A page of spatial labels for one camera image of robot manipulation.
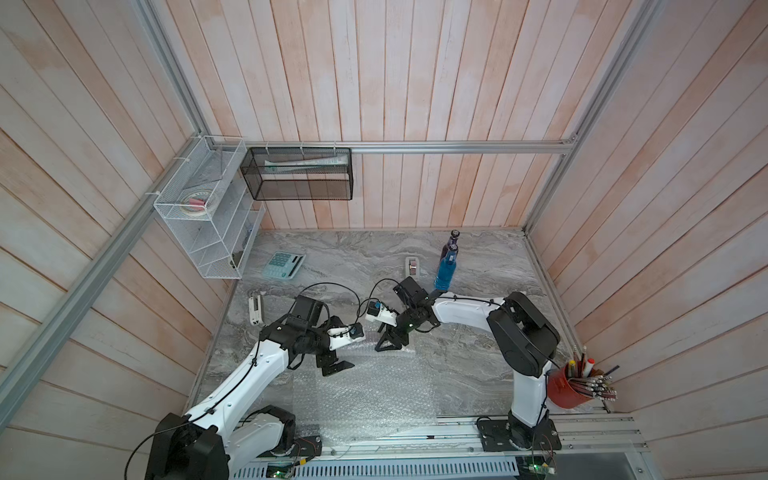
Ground clear bubble wrap sheet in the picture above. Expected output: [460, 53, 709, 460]
[292, 340, 438, 445]

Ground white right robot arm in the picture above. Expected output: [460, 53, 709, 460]
[364, 277, 560, 436]

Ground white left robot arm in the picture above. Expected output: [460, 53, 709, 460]
[145, 295, 364, 479]

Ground blue bottle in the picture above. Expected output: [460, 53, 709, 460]
[434, 244, 458, 292]

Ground dark purple bottle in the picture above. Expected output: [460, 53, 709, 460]
[440, 229, 460, 260]

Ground light blue desk calculator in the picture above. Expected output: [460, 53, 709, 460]
[262, 251, 306, 281]

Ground red pen cup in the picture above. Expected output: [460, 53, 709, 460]
[547, 366, 593, 409]

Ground pens in cup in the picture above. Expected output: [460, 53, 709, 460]
[564, 352, 620, 401]

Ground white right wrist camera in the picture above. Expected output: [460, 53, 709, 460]
[365, 300, 397, 326]

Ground black mesh wall basket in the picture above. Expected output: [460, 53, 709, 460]
[240, 146, 354, 201]

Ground white mesh wall shelf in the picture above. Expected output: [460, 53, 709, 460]
[154, 135, 265, 280]

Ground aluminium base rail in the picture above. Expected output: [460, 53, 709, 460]
[228, 414, 662, 479]

